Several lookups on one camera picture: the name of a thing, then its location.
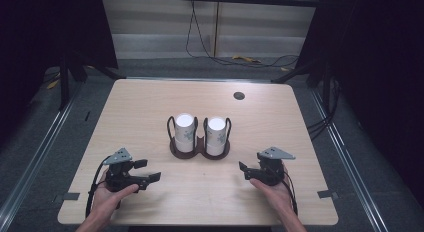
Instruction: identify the black metal stand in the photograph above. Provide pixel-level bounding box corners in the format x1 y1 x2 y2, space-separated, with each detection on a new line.
58 53 127 112
271 57 335 110

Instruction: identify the printed white paper cup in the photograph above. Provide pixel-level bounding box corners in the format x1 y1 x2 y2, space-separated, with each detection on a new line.
174 112 197 144

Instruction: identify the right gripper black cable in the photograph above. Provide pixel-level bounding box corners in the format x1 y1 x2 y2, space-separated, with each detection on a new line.
279 167 299 216

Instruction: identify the person's right hand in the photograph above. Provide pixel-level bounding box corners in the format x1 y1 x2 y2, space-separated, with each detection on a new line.
249 164 298 218

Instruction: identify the grey tape strip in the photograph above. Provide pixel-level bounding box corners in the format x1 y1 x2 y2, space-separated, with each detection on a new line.
316 189 339 199
61 192 81 202

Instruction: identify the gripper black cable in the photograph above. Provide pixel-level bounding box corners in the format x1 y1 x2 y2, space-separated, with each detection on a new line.
85 155 112 219
279 167 299 216

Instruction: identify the black hanging wall cable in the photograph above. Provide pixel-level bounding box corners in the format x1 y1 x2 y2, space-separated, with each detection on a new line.
185 0 300 69

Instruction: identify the dark brown double cup holder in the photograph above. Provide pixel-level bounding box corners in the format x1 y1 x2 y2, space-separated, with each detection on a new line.
166 115 233 161

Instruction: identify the dark curtain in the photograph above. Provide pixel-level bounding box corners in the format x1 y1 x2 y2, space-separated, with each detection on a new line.
295 0 424 210
0 0 119 150

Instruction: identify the person's left hand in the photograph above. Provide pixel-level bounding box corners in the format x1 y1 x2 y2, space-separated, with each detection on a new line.
87 167 140 224

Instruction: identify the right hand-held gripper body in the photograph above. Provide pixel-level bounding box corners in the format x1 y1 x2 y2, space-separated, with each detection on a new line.
256 146 297 187

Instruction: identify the silver floor rail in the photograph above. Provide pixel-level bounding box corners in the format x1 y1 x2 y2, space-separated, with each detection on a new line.
0 81 85 224
309 87 390 232

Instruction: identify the black floor cable bundle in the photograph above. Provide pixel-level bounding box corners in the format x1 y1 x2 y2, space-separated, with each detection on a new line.
306 77 342 140

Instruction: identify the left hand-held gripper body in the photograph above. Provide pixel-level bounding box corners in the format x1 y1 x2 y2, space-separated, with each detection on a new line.
103 147 142 193

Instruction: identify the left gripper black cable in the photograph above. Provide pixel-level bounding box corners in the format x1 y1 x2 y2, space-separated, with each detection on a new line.
85 155 112 219

